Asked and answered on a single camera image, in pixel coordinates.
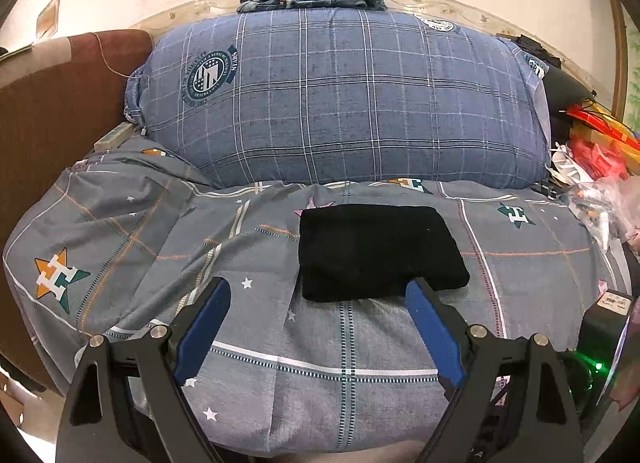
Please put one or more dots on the black pants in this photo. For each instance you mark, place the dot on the black pants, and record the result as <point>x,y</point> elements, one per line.
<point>375,253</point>

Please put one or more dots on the white crumpled paper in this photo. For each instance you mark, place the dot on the white crumpled paper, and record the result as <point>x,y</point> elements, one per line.
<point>567,165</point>

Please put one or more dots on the wall paper sheet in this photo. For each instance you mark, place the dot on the wall paper sheet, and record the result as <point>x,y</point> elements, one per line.
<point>48,17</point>

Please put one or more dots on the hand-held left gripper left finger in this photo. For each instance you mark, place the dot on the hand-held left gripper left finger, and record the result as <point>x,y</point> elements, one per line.
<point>200,333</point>

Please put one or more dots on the blue plaid quilt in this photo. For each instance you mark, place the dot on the blue plaid quilt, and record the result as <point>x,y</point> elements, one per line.
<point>350,93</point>

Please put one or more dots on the red packaging boxes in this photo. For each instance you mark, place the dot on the red packaging boxes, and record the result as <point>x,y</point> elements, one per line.
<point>600,143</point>

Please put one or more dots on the folded blue jeans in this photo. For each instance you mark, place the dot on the folded blue jeans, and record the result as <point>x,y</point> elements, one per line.
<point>310,1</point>

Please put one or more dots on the clear plastic bag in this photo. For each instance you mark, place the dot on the clear plastic bag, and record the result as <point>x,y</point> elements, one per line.
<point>615,208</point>

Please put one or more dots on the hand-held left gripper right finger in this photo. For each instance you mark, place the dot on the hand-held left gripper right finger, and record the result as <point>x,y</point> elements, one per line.
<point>435,333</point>

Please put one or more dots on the small beige box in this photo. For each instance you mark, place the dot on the small beige box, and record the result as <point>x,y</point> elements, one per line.
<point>114,138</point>

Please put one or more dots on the brown headboard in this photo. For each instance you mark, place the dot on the brown headboard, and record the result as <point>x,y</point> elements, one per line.
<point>50,118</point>

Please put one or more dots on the black bag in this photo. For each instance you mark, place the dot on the black bag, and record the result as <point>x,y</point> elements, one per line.
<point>562,85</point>

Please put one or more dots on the grey printed bed sheet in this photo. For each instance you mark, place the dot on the grey printed bed sheet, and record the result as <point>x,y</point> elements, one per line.
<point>150,243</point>

